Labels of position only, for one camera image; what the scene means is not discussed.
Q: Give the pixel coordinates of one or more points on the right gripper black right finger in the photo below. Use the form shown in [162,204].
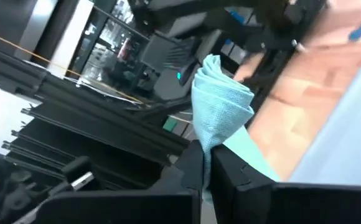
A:
[292,205]

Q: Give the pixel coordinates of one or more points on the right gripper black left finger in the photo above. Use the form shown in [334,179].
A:
[137,208]

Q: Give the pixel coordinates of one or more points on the teal cloth napkin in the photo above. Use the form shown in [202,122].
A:
[221,105]

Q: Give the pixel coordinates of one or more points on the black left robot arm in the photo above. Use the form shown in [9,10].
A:
[261,18]

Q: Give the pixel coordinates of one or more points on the grey plastic tray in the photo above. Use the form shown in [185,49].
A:
[348,140]

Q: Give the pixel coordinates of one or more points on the black aluminium table frame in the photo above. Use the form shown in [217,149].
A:
[90,130]

